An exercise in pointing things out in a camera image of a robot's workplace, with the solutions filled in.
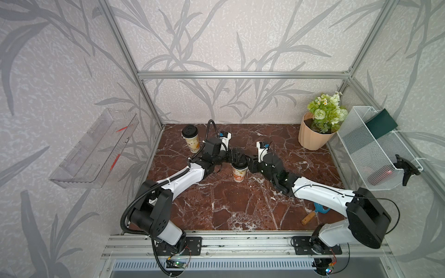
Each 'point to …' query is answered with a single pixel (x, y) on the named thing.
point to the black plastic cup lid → (190, 131)
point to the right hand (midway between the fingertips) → (248, 155)
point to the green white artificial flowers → (328, 114)
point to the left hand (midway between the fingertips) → (239, 152)
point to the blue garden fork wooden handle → (307, 218)
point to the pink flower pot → (310, 139)
